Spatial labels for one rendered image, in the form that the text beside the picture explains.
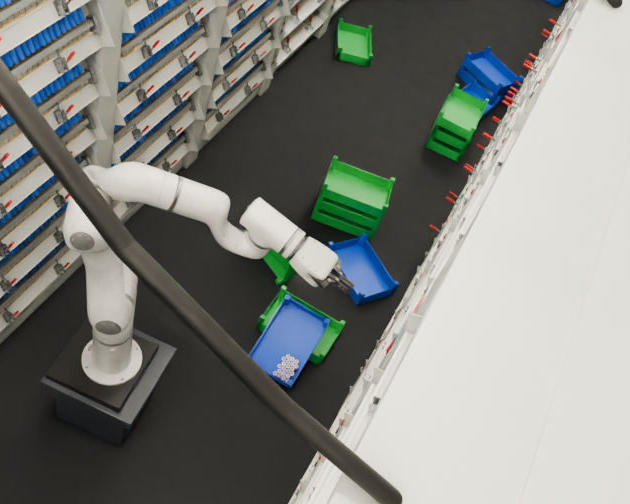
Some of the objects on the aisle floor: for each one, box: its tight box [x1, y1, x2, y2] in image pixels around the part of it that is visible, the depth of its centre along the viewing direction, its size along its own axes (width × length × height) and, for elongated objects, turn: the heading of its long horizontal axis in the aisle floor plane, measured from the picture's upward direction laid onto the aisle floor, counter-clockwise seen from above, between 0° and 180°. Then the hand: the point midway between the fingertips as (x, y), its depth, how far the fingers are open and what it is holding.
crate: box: [327, 233, 399, 306], centre depth 335 cm, size 30×20×8 cm
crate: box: [249, 294, 330, 389], centre depth 295 cm, size 30×20×8 cm
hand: (344, 284), depth 195 cm, fingers closed
